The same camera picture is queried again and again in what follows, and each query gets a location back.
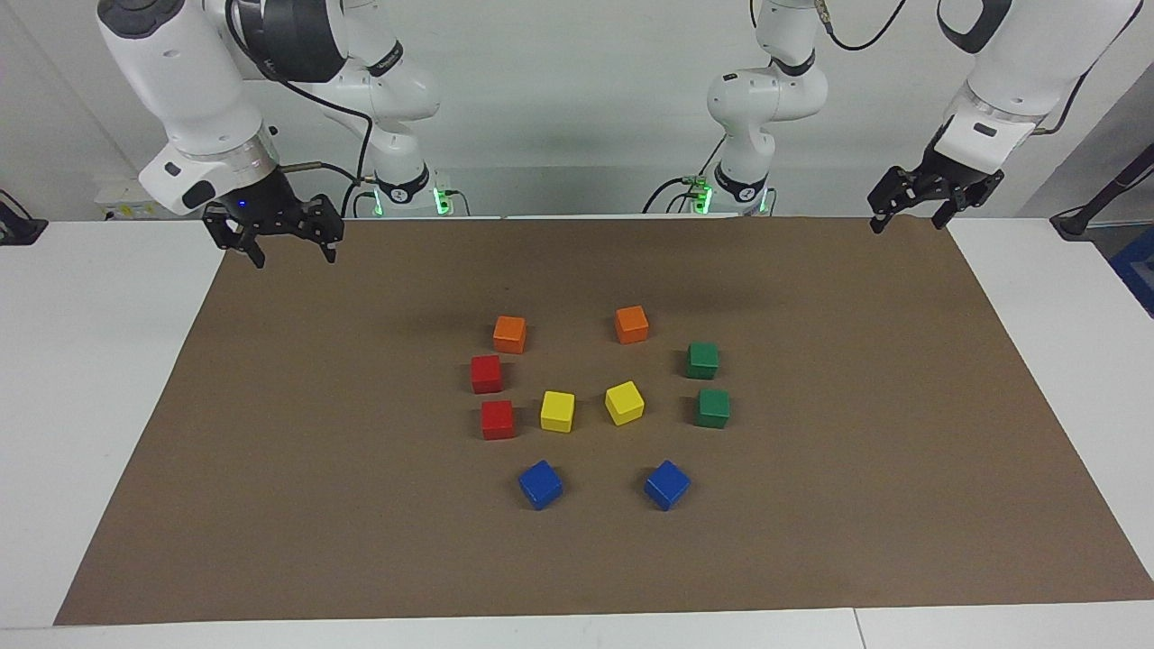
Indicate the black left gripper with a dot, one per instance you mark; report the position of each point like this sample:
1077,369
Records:
947,180

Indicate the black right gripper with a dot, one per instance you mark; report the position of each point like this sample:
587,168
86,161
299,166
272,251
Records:
270,212

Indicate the red wooden cube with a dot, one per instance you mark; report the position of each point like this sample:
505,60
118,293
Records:
497,420
486,374

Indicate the green wooden cube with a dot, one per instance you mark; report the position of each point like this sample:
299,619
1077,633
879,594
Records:
712,408
701,361

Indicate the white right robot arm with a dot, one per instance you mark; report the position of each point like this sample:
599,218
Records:
180,72

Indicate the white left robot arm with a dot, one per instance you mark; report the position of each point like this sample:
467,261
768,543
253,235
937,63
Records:
1037,72

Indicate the black stand with pole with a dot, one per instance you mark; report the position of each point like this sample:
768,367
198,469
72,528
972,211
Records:
1073,221

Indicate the green lit base connector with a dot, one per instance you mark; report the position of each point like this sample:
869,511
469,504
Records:
699,194
442,200

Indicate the white power strip box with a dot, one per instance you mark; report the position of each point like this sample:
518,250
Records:
122,198

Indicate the blue crate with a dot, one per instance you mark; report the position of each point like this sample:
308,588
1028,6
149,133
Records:
1138,266

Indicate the orange wooden cube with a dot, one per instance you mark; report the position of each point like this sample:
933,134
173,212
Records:
509,334
631,324

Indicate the black clamp base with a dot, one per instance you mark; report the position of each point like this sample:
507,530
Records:
18,230

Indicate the yellow wooden cube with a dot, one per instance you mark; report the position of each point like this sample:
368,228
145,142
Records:
557,411
624,403

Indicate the brown table mat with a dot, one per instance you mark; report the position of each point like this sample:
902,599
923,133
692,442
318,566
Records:
811,541

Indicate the blue wooden cube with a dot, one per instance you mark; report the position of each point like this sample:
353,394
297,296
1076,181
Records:
667,485
540,485

